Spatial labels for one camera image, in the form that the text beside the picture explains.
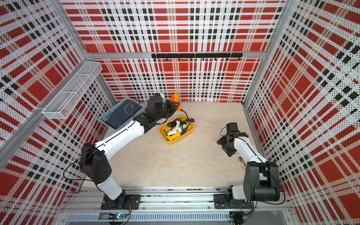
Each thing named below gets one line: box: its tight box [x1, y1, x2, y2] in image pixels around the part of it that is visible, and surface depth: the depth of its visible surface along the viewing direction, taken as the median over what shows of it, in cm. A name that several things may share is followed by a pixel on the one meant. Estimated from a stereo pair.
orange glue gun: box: [168, 92, 183, 112], surface depth 82 cm
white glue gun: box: [166, 120, 183, 136], surface depth 98 cm
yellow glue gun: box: [163, 129, 182, 142], surface depth 98 cm
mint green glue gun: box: [180, 123, 188, 135], surface depth 98 cm
